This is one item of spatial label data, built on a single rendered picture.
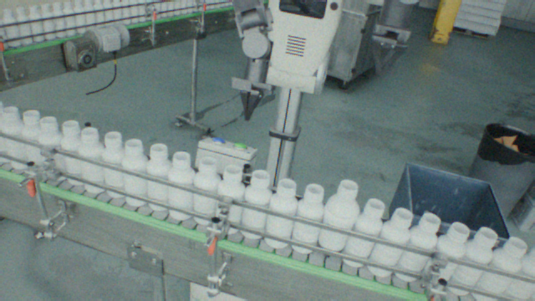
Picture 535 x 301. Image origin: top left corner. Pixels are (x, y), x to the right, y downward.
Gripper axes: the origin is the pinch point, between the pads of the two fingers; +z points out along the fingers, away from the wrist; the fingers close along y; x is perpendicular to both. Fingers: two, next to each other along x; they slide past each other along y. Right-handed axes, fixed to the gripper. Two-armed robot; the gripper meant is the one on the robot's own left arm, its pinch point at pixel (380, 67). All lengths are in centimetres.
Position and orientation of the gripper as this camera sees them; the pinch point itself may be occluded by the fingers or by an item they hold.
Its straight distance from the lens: 82.4
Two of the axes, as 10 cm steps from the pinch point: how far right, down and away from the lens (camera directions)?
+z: -1.3, 8.4, 5.3
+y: 2.6, -4.9, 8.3
